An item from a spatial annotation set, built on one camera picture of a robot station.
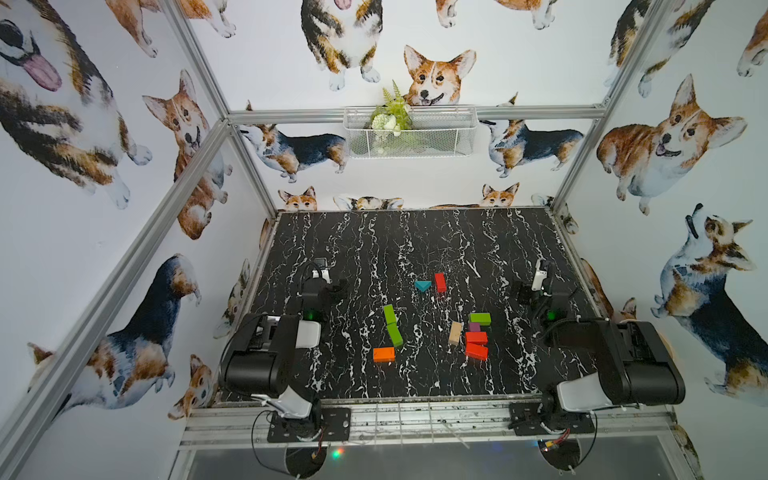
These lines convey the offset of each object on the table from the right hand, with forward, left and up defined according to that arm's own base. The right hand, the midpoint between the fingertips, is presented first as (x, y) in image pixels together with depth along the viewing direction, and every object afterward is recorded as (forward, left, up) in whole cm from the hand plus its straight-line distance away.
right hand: (529, 274), depth 93 cm
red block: (+1, +27, -4) cm, 27 cm away
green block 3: (-12, +15, -6) cm, 20 cm away
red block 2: (-18, +17, -5) cm, 25 cm away
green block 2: (-17, +41, -5) cm, 45 cm away
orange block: (-22, +44, -5) cm, 50 cm away
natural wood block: (-17, +24, -4) cm, 30 cm away
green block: (-10, +44, -6) cm, 45 cm away
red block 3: (-21, +19, -6) cm, 29 cm away
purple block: (-15, +18, -5) cm, 24 cm away
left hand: (+2, +63, +2) cm, 63 cm away
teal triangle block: (0, +33, -5) cm, 33 cm away
